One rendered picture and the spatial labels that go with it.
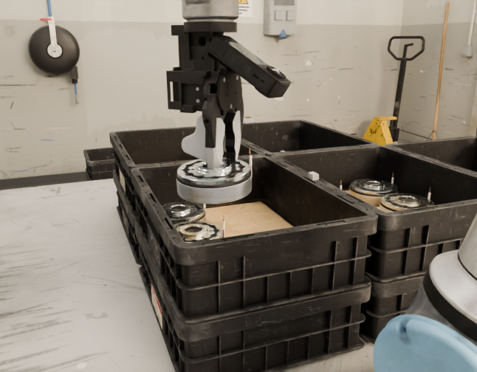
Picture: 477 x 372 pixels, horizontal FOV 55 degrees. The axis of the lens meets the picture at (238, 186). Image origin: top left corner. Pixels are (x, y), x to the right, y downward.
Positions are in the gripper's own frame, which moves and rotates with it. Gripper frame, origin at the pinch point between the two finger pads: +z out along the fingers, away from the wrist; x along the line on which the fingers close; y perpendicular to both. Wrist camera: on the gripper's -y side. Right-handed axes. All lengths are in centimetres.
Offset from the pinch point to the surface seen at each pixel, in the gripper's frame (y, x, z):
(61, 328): 27.4, 8.8, 29.1
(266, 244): -8.9, 6.6, 7.5
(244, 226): 4.9, -17.1, 16.2
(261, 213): 4.4, -24.7, 16.2
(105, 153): 146, -139, 43
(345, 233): -17.3, -2.1, 7.8
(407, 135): 12, -451, 78
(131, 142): 51, -44, 9
